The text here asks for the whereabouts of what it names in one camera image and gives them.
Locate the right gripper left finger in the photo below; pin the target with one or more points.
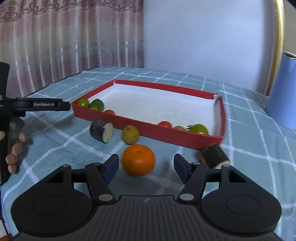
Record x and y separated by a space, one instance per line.
99 176

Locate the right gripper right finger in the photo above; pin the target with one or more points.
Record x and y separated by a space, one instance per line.
193 176

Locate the orange tangerine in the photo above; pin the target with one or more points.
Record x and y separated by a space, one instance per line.
138 160

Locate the yellow-green small pear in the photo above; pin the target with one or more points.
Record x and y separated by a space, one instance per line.
130 135

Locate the red cherry tomato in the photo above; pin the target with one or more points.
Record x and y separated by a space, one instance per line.
109 111
165 124

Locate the person's left hand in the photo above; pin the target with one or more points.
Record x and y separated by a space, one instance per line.
12 158

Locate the green tomato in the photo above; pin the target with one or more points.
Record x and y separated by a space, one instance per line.
83 103
198 128

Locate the red shallow cardboard tray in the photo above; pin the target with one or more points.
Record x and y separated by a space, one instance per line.
145 104

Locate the green lime piece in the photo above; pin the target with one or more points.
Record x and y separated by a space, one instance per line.
97 104

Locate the green tomato left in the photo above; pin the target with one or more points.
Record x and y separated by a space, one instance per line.
83 103

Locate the patterned beige curtain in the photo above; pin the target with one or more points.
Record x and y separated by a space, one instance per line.
47 41

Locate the blue electric kettle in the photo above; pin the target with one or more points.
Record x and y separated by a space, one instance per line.
281 104

